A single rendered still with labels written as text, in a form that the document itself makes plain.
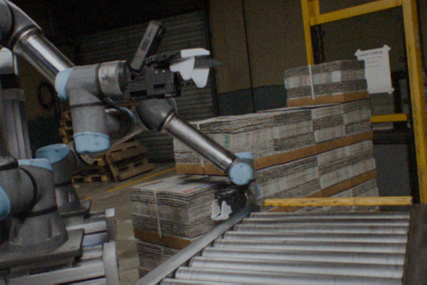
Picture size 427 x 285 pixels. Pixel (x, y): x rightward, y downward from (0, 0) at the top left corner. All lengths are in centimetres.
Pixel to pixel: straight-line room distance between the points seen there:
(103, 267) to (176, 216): 57
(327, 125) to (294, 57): 646
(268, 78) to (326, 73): 638
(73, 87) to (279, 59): 802
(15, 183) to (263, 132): 119
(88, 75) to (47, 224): 45
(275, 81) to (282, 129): 682
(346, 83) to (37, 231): 186
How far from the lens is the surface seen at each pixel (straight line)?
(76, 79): 105
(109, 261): 130
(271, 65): 900
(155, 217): 191
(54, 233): 132
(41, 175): 128
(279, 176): 213
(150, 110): 165
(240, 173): 159
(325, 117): 245
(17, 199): 120
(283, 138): 215
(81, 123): 104
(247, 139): 199
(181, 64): 94
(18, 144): 153
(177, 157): 217
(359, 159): 274
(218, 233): 125
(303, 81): 274
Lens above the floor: 114
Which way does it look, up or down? 3 degrees down
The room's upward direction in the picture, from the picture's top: 6 degrees counter-clockwise
